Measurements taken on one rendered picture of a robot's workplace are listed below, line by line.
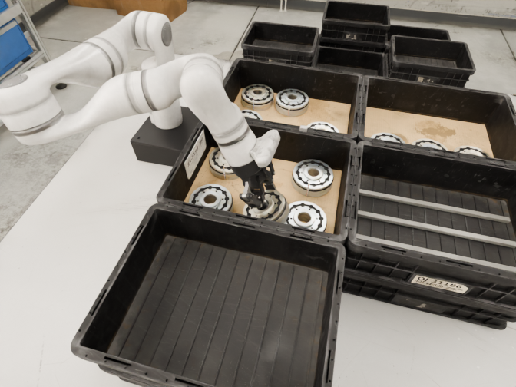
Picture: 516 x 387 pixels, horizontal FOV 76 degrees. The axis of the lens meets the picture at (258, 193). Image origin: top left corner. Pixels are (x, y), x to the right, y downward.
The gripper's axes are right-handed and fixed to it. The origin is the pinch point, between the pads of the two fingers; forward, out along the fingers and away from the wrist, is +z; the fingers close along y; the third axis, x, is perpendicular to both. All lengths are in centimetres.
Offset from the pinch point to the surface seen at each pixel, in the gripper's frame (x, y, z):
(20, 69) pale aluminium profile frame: -208, -92, -24
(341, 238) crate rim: 18.4, 9.2, 1.1
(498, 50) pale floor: 78, -288, 137
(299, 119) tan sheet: -2.9, -35.3, 4.1
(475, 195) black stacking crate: 42, -20, 23
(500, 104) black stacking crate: 49, -50, 19
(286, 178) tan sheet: -0.3, -10.6, 4.5
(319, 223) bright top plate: 11.3, 2.6, 5.7
